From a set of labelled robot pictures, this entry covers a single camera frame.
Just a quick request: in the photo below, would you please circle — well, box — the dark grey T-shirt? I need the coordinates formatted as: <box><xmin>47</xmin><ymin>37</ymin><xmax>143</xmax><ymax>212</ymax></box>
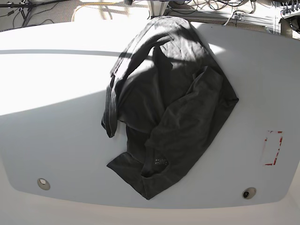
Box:
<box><xmin>102</xmin><ymin>16</ymin><xmax>238</xmax><ymax>200</ymax></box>

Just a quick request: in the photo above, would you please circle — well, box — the red tape rectangle marking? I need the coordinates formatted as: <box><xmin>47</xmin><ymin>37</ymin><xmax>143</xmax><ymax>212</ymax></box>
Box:
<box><xmin>261</xmin><ymin>130</ymin><xmax>283</xmax><ymax>166</ymax></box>

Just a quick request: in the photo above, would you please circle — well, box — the right table grommet hole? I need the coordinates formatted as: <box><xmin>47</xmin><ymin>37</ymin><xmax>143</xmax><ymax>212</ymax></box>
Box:
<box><xmin>242</xmin><ymin>187</ymin><xmax>256</xmax><ymax>200</ymax></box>

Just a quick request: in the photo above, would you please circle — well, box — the table grommet hole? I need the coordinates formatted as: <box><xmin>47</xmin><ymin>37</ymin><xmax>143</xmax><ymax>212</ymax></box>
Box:
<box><xmin>37</xmin><ymin>178</ymin><xmax>51</xmax><ymax>190</ymax></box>
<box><xmin>242</xmin><ymin>187</ymin><xmax>256</xmax><ymax>200</ymax></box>

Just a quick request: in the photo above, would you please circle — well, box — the left table grommet hole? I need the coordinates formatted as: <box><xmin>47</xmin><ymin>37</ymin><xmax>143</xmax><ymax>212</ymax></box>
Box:
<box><xmin>37</xmin><ymin>178</ymin><xmax>51</xmax><ymax>190</ymax></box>

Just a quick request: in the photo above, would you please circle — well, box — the black tripod stand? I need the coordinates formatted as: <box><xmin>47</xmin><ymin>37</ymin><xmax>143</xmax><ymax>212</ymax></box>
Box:
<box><xmin>0</xmin><ymin>0</ymin><xmax>67</xmax><ymax>28</ymax></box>

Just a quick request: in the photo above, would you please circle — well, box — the aluminium frame post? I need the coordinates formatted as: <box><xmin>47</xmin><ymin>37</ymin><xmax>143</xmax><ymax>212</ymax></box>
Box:
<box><xmin>147</xmin><ymin>0</ymin><xmax>169</xmax><ymax>18</ymax></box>

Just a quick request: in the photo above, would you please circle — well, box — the yellow cable on floor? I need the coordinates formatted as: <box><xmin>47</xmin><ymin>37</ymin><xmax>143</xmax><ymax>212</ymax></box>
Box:
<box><xmin>71</xmin><ymin>2</ymin><xmax>118</xmax><ymax>22</ymax></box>

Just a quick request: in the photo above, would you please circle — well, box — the black cable bundle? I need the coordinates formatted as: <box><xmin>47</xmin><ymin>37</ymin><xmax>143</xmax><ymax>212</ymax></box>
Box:
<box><xmin>192</xmin><ymin>0</ymin><xmax>258</xmax><ymax>15</ymax></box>

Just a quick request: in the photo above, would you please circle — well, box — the aluminium rail with cables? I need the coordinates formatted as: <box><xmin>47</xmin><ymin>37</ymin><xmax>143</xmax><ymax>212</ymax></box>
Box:
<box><xmin>166</xmin><ymin>9</ymin><xmax>281</xmax><ymax>34</ymax></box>

